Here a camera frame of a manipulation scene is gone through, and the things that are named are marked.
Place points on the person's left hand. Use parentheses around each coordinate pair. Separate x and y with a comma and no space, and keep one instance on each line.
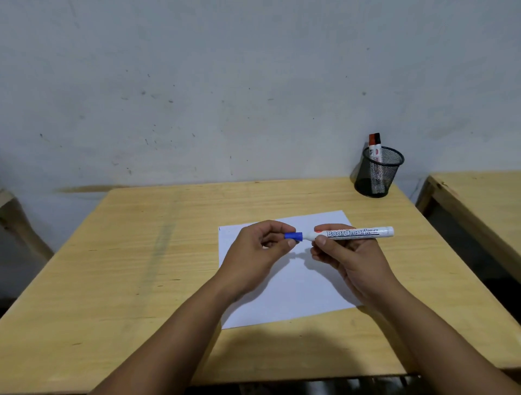
(244,264)

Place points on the person's right hand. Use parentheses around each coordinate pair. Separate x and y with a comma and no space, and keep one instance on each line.
(360,264)

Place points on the person's right thumb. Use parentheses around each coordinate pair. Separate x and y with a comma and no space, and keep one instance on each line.
(331,249)

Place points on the person's left thumb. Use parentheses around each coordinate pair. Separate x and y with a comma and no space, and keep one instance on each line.
(283,246)

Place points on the blue marker cap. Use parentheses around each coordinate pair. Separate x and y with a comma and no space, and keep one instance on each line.
(294,236)

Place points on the white board marker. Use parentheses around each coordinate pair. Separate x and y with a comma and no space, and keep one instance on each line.
(358,232)

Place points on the person's left forearm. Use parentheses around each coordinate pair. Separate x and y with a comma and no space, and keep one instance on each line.
(175,346)

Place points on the person's right forearm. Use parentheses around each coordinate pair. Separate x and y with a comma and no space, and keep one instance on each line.
(439,346)

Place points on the white paper sheet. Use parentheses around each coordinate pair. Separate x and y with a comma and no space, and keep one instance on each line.
(297,293)

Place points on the black mesh pen holder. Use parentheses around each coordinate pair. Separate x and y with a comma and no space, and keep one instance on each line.
(376,177)

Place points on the red capped marker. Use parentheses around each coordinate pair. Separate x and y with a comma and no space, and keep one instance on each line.
(371,139)

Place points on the black capped marker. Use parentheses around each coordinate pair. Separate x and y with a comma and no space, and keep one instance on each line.
(377,140)

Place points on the small wooden table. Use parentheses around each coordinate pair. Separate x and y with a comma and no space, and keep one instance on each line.
(480,203)

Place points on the large wooden table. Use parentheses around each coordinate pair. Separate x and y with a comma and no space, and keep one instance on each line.
(122,264)

